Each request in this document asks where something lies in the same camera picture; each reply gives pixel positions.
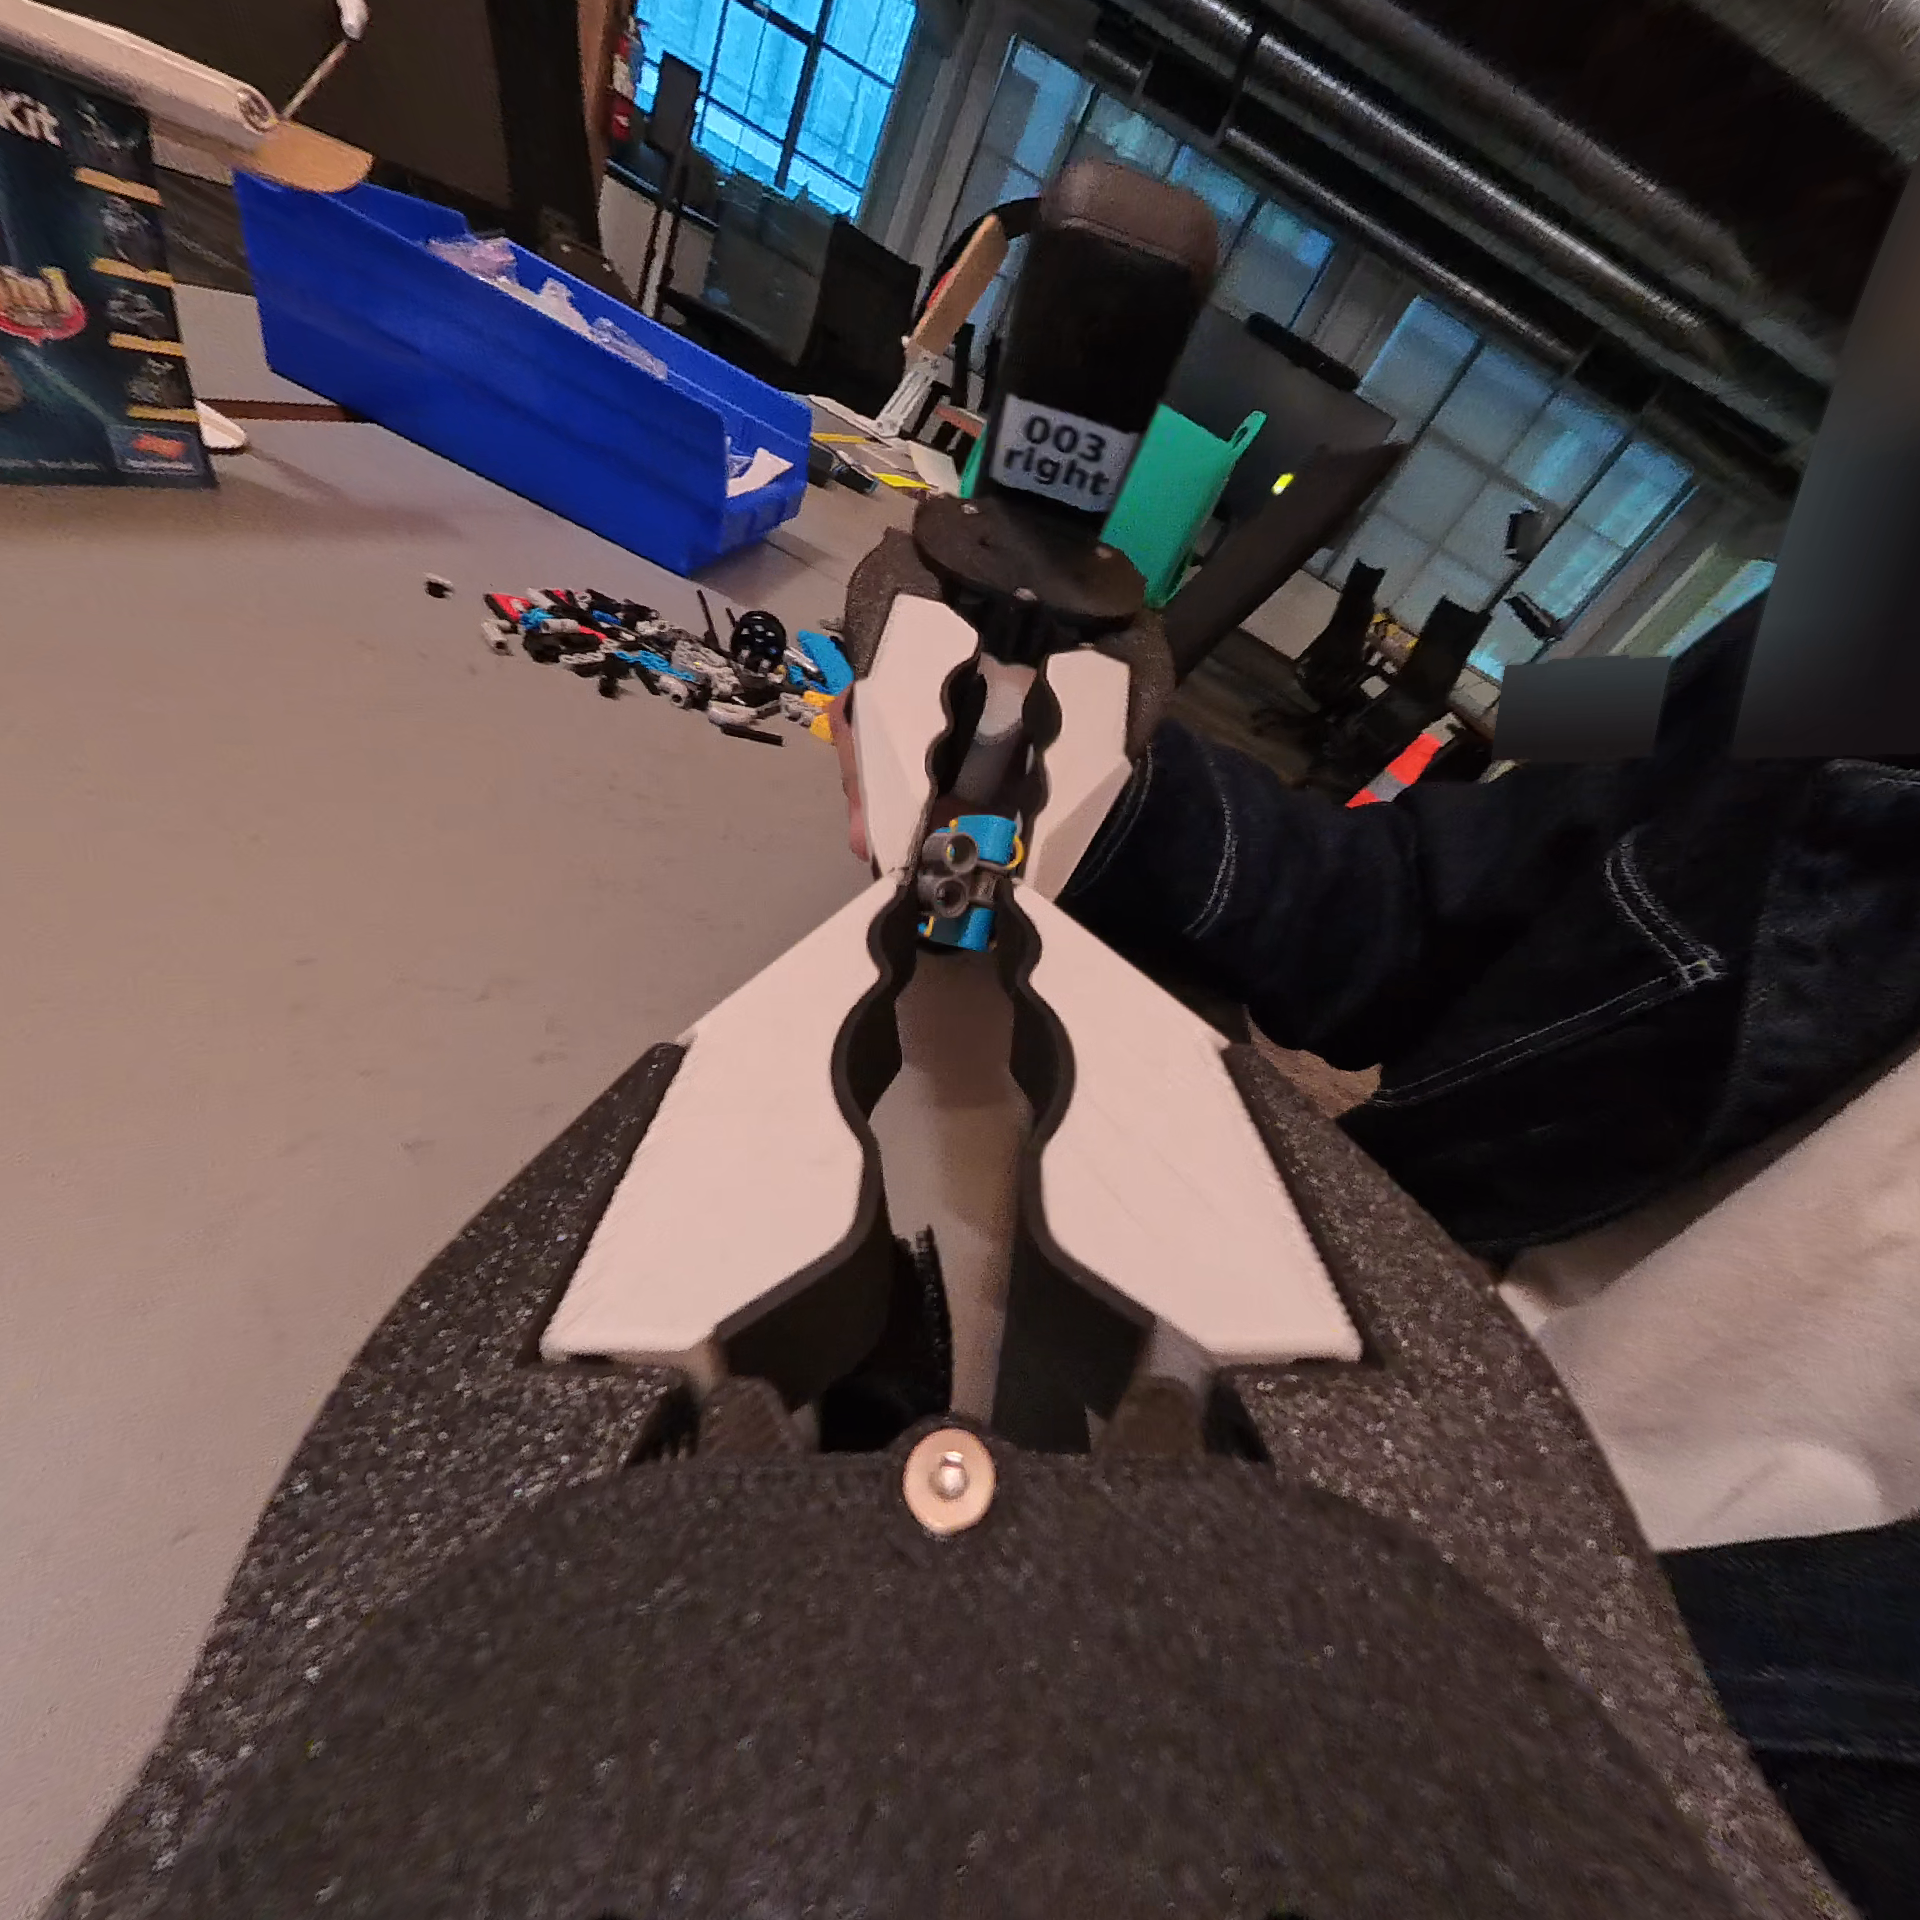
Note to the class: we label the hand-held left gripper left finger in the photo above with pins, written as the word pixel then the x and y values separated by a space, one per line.
pixel 720 1201

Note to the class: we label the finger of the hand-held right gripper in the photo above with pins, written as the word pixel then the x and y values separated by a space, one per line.
pixel 902 704
pixel 1090 750

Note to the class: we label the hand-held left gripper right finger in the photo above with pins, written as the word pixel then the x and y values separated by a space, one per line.
pixel 1184 1201

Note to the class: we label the blue toy brick arm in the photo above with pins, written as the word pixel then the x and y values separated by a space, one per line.
pixel 975 885

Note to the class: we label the grey desk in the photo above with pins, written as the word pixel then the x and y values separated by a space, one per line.
pixel 300 975

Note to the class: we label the person's right hand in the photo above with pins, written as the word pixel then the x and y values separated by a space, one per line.
pixel 852 802

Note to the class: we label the green plastic holder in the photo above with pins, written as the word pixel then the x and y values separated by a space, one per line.
pixel 1184 494

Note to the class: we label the pile of small brick parts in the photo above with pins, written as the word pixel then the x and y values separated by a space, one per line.
pixel 646 646

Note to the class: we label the black office chair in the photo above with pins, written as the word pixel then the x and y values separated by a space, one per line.
pixel 1336 646
pixel 1424 676

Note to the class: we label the black slanted board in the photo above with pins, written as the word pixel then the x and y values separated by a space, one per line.
pixel 1291 540

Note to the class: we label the dark overhead pipe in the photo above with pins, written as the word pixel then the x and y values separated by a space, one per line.
pixel 1349 106

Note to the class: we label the orange traffic cone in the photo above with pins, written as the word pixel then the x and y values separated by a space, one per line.
pixel 1412 764

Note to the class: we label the large paned window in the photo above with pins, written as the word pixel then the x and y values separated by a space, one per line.
pixel 780 89
pixel 1500 434

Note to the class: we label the blue plastic bin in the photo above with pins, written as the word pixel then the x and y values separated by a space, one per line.
pixel 494 406

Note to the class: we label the red fire extinguisher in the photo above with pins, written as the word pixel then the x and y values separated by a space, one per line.
pixel 627 82

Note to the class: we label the person's dark denim jacket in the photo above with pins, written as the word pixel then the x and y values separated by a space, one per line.
pixel 1724 1021

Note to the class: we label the person's white shirt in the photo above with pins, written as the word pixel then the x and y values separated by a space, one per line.
pixel 1770 1350

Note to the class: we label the dark hanging screen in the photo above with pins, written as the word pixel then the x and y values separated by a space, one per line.
pixel 452 89

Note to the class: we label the person's dark jeans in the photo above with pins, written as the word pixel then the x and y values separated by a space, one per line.
pixel 1830 1650

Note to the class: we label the brown cardboard piece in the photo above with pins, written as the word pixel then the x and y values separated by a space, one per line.
pixel 300 159

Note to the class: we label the dark blue robot kit box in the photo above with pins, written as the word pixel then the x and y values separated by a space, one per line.
pixel 91 300

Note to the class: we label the white roller tube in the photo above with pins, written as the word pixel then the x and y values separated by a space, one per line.
pixel 135 61

